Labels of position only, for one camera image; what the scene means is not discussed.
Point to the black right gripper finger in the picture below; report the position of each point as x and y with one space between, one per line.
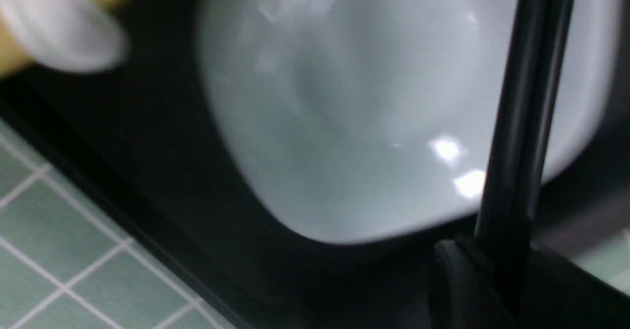
551 293

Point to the black serving tray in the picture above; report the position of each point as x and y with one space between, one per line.
141 140

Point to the white soup spoon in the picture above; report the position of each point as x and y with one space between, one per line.
77 36

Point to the white square side dish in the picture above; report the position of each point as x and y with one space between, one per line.
357 120

